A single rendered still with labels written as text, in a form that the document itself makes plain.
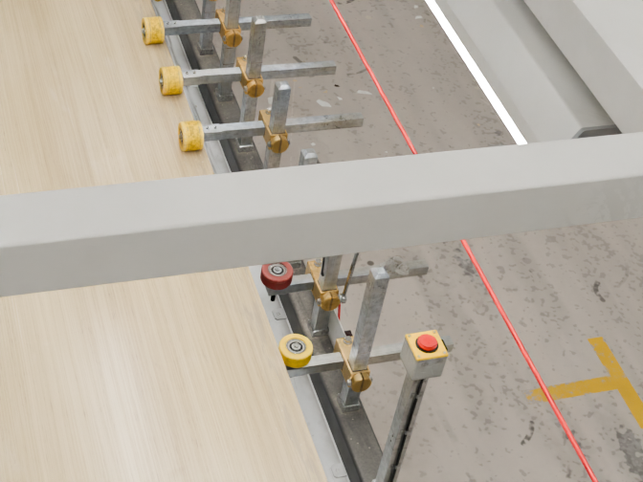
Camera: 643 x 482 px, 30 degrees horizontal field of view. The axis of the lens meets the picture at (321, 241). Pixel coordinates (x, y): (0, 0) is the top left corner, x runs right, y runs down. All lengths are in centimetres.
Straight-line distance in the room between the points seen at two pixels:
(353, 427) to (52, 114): 121
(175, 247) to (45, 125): 256
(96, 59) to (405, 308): 141
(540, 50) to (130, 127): 228
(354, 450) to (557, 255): 190
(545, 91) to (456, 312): 315
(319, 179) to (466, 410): 316
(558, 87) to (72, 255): 53
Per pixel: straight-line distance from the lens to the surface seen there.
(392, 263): 310
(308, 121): 335
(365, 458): 290
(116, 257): 81
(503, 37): 121
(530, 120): 115
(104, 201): 81
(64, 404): 268
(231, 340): 281
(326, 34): 546
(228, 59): 373
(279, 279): 296
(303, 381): 313
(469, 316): 427
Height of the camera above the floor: 301
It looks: 43 degrees down
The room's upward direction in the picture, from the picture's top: 11 degrees clockwise
